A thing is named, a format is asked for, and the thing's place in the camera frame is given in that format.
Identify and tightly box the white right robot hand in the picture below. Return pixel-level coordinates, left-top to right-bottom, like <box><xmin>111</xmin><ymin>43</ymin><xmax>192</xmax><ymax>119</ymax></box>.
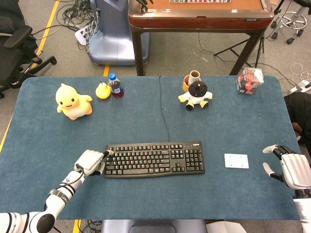
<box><xmin>262</xmin><ymin>145</ymin><xmax>311</xmax><ymax>191</ymax></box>

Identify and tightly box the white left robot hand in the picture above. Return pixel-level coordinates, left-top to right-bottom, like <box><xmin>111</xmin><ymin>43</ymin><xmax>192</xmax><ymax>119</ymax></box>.
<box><xmin>74</xmin><ymin>150</ymin><xmax>114</xmax><ymax>177</ymax></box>

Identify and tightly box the black Logitech keyboard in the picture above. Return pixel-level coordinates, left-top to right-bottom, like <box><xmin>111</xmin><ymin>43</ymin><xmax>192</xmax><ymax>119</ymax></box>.
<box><xmin>103</xmin><ymin>141</ymin><xmax>206</xmax><ymax>179</ymax></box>

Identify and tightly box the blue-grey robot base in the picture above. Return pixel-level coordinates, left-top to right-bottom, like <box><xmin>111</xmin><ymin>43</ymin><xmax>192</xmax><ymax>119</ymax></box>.
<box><xmin>87</xmin><ymin>0</ymin><xmax>150</xmax><ymax>66</ymax></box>

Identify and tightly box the blue table mat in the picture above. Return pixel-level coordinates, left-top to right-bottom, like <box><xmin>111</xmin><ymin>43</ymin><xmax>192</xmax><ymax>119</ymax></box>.
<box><xmin>0</xmin><ymin>75</ymin><xmax>302</xmax><ymax>221</ymax></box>

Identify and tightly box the white rectangular card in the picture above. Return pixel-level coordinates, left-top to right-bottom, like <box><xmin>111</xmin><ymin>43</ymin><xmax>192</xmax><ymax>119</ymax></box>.
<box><xmin>224</xmin><ymin>153</ymin><xmax>250</xmax><ymax>169</ymax></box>

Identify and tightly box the large yellow duck plush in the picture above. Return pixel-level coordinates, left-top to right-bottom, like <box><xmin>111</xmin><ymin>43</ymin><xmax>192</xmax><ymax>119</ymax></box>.
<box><xmin>55</xmin><ymin>83</ymin><xmax>93</xmax><ymax>121</ymax></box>

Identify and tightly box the black bag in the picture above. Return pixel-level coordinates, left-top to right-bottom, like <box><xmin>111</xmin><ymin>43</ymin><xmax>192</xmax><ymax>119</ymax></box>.
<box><xmin>283</xmin><ymin>91</ymin><xmax>311</xmax><ymax>146</ymax></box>

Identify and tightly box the small yellow rubber duck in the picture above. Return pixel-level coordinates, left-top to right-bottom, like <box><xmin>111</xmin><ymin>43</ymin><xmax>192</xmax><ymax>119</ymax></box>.
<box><xmin>95</xmin><ymin>81</ymin><xmax>112</xmax><ymax>100</ymax></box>

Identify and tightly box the cola bottle with blue cap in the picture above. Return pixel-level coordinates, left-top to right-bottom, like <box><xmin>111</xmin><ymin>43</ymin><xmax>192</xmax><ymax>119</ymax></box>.
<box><xmin>107</xmin><ymin>72</ymin><xmax>124</xmax><ymax>98</ymax></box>

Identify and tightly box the grey robot torso base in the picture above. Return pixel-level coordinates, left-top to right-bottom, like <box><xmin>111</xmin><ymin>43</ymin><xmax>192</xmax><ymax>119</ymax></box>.
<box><xmin>101</xmin><ymin>219</ymin><xmax>207</xmax><ymax>233</ymax></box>

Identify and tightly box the clear box with red items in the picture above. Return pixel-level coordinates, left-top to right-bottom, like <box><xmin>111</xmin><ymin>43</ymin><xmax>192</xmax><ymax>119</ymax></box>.
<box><xmin>235</xmin><ymin>67</ymin><xmax>264</xmax><ymax>95</ymax></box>

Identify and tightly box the black-headed plush doll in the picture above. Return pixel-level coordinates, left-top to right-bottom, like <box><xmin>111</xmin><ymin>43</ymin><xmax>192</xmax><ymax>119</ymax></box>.
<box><xmin>178</xmin><ymin>81</ymin><xmax>213</xmax><ymax>111</ymax></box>

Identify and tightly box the white power strip with plugs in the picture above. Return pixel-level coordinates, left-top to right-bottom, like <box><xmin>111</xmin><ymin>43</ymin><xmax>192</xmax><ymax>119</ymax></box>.
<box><xmin>74</xmin><ymin>23</ymin><xmax>99</xmax><ymax>46</ymax></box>

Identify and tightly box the brown cup with tube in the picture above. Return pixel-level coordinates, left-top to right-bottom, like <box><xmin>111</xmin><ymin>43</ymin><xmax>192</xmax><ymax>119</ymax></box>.
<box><xmin>182</xmin><ymin>70</ymin><xmax>202</xmax><ymax>94</ymax></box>

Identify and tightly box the black office chair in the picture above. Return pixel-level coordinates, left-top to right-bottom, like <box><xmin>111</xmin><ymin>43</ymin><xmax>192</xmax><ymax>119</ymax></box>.
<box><xmin>0</xmin><ymin>0</ymin><xmax>57</xmax><ymax>99</ymax></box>

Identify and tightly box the chrome stool base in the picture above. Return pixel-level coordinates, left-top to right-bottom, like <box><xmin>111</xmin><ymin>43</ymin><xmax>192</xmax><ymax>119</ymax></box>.
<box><xmin>270</xmin><ymin>0</ymin><xmax>307</xmax><ymax>45</ymax></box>

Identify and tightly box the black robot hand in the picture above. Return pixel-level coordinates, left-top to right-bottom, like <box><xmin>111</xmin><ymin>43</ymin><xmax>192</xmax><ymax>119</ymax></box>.
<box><xmin>136</xmin><ymin>0</ymin><xmax>154</xmax><ymax>13</ymax></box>

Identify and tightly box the brown mahjong table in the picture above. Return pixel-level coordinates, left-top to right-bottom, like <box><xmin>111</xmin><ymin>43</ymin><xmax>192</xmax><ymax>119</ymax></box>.
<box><xmin>128</xmin><ymin>0</ymin><xmax>275</xmax><ymax>76</ymax></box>

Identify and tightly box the black keyboard cable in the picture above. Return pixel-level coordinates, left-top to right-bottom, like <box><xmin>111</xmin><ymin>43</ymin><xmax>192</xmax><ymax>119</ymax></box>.
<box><xmin>158</xmin><ymin>75</ymin><xmax>171</xmax><ymax>143</ymax></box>

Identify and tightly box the tangle of black cables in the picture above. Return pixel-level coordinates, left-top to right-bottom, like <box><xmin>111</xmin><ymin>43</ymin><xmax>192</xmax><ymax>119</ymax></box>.
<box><xmin>56</xmin><ymin>0</ymin><xmax>100</xmax><ymax>32</ymax></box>

